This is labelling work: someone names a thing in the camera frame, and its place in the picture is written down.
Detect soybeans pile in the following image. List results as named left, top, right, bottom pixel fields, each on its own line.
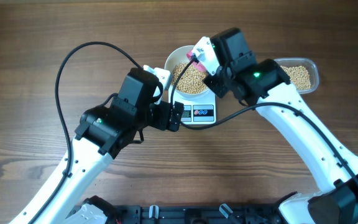
left=281, top=66, right=311, bottom=90

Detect black cable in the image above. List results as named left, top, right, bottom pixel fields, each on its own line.
left=169, top=55, right=358, bottom=223
left=26, top=41, right=144, bottom=224

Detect right black cable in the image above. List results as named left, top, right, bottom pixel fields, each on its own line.
left=169, top=55, right=358, bottom=223

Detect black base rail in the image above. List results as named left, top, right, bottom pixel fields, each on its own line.
left=114, top=204, right=285, bottom=224

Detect soybeans in bowl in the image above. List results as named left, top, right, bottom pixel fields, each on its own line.
left=175, top=65, right=208, bottom=94

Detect pink plastic measuring scoop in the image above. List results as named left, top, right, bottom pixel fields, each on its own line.
left=186, top=48, right=207, bottom=72

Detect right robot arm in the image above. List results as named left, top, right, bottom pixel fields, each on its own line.
left=192, top=28, right=358, bottom=223

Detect clear plastic container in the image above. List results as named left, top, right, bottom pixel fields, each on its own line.
left=275, top=58, right=319, bottom=94

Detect white digital kitchen scale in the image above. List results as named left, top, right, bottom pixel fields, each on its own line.
left=173, top=88, right=216, bottom=125

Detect white bowl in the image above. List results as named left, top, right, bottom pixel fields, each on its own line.
left=165, top=45, right=193, bottom=90

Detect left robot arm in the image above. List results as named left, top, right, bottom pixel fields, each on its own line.
left=12, top=65, right=183, bottom=223

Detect left black cable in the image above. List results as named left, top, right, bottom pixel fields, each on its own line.
left=26, top=41, right=144, bottom=224

